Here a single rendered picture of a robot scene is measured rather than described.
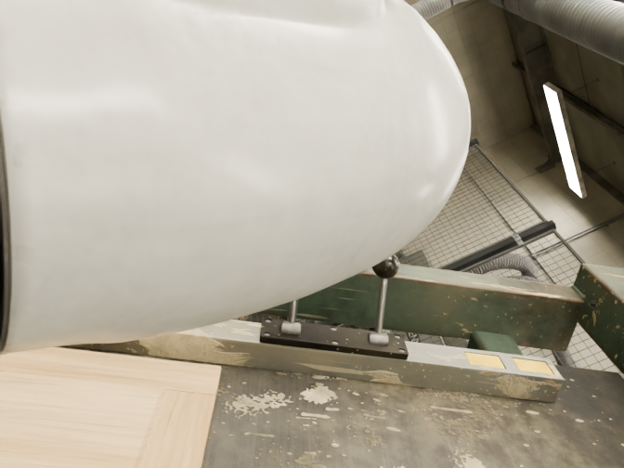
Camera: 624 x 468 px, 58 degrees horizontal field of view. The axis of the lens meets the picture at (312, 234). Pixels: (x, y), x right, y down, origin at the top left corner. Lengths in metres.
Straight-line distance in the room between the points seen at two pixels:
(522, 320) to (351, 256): 0.93
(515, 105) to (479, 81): 0.81
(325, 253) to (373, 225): 0.02
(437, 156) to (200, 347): 0.62
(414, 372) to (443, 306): 0.26
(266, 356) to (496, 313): 0.47
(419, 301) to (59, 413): 0.61
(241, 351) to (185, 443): 0.17
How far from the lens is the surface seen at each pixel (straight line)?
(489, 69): 9.64
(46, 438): 0.65
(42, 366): 0.74
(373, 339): 0.77
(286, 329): 0.75
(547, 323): 1.11
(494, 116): 9.96
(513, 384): 0.84
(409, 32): 0.18
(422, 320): 1.03
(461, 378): 0.81
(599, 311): 1.08
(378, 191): 0.15
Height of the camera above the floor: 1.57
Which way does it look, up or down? 9 degrees down
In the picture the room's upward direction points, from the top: 64 degrees clockwise
